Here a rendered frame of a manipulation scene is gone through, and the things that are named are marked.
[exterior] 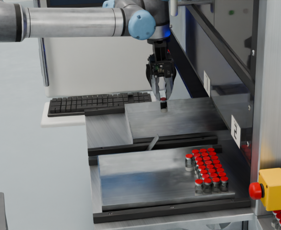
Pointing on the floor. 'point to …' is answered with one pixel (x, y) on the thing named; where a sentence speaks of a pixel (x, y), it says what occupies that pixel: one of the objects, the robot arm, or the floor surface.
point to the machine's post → (271, 92)
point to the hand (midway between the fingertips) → (162, 95)
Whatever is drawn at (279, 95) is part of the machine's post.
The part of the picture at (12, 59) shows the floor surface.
